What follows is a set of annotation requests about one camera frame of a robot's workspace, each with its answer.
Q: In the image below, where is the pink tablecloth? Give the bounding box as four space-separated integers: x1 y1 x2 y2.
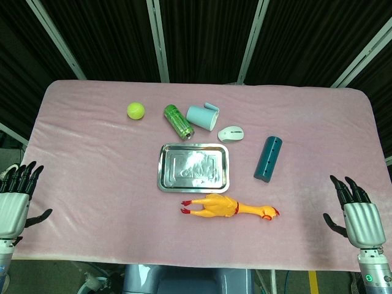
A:
11 79 392 273

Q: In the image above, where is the grey-blue robot torso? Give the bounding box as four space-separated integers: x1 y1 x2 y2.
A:
122 263 255 294

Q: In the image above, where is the stainless steel tray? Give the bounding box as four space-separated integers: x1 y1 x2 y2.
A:
156 142 230 194

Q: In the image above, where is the white sneaker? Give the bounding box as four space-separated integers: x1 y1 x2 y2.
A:
0 164 21 184

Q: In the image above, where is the light blue plastic cup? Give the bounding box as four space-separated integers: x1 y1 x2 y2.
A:
186 102 221 132

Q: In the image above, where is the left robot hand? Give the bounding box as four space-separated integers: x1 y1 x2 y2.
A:
0 161 53 239

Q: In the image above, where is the yellow-green tennis ball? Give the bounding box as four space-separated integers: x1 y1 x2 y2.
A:
127 102 146 121

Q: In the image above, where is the yellow rubber chicken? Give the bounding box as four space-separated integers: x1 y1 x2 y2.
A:
180 193 281 221

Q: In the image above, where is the green drink can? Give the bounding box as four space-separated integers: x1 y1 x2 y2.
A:
163 104 195 140

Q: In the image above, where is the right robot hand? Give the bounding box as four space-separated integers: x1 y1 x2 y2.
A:
323 175 386 249

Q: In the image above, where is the black curtain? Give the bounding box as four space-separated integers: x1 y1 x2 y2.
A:
0 0 392 172

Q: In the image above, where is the white computer mouse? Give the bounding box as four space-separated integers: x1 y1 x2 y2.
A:
217 126 245 144

